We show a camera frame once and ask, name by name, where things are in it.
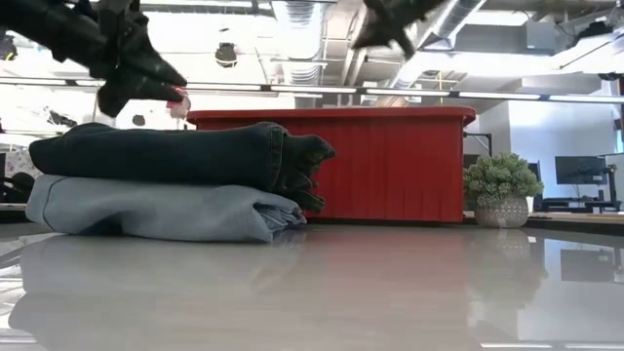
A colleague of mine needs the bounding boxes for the black ceiling dome camera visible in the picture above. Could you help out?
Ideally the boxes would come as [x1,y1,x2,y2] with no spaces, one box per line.
[214,42,239,69]

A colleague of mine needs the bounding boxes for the long ceiling light strip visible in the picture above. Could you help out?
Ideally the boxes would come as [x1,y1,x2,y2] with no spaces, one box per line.
[184,81,624,104]
[0,74,107,89]

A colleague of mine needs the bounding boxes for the light blue denim jeans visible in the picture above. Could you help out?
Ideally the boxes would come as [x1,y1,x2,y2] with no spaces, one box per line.
[24,174,308,244]

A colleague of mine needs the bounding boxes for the silver ceiling air duct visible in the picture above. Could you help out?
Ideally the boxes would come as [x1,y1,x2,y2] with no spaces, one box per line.
[271,0,324,87]
[389,0,488,92]

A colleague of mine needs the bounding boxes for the black trousers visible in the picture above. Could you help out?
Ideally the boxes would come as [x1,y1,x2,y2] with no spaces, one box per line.
[27,121,336,215]

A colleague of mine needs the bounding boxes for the black computer monitor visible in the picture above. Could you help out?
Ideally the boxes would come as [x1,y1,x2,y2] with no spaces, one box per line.
[554,155,608,186]

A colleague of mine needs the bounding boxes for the red ribbed plastic bin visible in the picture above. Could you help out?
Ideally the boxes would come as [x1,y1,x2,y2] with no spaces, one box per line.
[186,105,478,224]

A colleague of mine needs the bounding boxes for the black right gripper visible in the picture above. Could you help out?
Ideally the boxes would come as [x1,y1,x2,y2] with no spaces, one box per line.
[350,0,448,60]

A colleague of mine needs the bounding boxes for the black office desk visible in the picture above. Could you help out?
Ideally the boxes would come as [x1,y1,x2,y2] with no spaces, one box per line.
[534,196,624,214]

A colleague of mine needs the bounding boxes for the white plastic table cover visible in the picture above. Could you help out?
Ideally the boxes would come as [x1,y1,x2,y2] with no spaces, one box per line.
[0,221,624,351]

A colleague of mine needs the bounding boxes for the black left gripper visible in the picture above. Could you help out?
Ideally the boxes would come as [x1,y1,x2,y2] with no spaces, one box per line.
[48,0,189,119]

